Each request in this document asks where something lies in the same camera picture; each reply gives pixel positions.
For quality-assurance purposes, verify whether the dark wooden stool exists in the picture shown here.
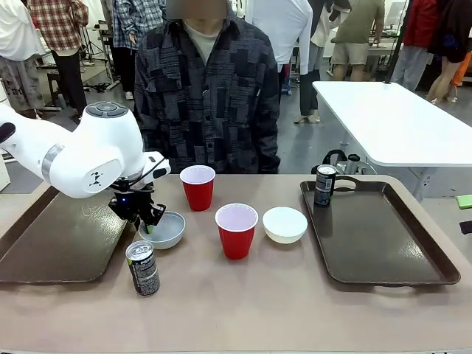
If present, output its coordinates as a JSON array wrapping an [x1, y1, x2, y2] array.
[[46, 71, 63, 111]]

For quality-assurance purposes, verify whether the white bowl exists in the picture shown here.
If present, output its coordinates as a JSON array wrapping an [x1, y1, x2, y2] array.
[[262, 206, 308, 245], [138, 211, 186, 250]]

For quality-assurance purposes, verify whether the person in black top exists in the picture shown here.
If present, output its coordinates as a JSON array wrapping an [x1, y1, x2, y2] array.
[[426, 0, 472, 105]]

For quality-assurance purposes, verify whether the figure in white top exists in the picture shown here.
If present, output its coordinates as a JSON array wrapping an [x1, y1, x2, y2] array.
[[245, 0, 322, 125]]

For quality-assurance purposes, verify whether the black drink can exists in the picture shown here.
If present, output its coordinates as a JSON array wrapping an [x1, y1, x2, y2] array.
[[125, 240, 162, 296], [313, 164, 339, 208]]

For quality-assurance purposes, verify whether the figure in white shirt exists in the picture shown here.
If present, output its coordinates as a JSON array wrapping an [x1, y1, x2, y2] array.
[[0, 0, 47, 119]]

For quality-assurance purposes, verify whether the person in patchwork shirt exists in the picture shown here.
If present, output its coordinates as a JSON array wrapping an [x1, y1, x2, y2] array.
[[133, 0, 282, 175]]

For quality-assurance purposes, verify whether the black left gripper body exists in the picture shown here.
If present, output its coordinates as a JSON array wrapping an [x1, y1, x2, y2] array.
[[108, 180, 158, 223]]

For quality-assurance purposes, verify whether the red plastic cup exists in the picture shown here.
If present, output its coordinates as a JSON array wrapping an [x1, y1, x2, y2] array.
[[215, 203, 259, 260], [179, 164, 217, 212]]

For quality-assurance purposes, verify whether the brown serving tray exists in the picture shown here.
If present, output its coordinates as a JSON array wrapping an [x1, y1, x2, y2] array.
[[0, 187, 139, 284], [299, 176, 462, 292]]

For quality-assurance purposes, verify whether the person in red jacket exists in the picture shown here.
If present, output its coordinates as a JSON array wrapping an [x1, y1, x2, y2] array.
[[389, 0, 442, 93]]

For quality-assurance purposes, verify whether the white cabinet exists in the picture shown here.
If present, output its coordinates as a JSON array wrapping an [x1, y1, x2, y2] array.
[[0, 149, 11, 192]]

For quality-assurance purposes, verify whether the person in olive t-shirt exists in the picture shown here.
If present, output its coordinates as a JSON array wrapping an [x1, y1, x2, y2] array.
[[329, 0, 387, 82]]

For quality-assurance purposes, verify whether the white folding table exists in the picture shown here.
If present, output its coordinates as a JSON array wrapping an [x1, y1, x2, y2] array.
[[312, 80, 472, 200]]

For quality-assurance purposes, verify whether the person in blue plaid shirt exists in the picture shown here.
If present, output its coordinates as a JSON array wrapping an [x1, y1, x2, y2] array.
[[111, 0, 167, 101]]

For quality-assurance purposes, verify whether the figure in red plaid shirt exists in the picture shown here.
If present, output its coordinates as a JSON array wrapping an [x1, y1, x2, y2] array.
[[27, 0, 90, 121]]

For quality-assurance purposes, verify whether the black slanted pole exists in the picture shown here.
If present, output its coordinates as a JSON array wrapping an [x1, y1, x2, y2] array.
[[384, 0, 407, 85]]

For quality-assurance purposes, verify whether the black and grey cart handle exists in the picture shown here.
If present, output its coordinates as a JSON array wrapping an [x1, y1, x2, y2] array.
[[322, 150, 369, 176]]

